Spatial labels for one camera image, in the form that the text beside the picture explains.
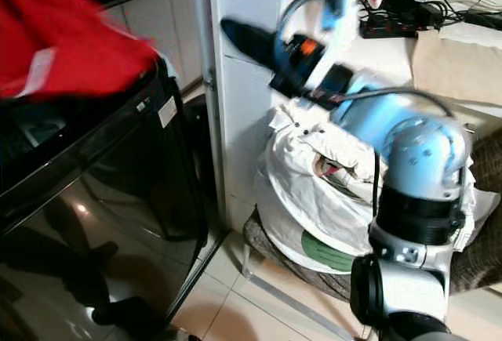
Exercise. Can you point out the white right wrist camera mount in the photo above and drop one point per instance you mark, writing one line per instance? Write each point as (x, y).
(334, 8)

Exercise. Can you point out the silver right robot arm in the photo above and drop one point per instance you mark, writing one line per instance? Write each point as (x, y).
(416, 168)

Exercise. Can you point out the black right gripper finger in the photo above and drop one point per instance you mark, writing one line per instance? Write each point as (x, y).
(257, 34)
(260, 50)

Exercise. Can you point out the white fabric laundry bag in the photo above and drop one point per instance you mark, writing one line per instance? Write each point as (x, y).
(306, 200)

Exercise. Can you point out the black washing machine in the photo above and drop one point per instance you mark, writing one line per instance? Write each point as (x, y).
(110, 223)

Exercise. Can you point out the red cloth garment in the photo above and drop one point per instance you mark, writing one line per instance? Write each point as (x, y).
(70, 35)

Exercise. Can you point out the beige cardboard box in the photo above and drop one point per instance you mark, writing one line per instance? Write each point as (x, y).
(455, 67)

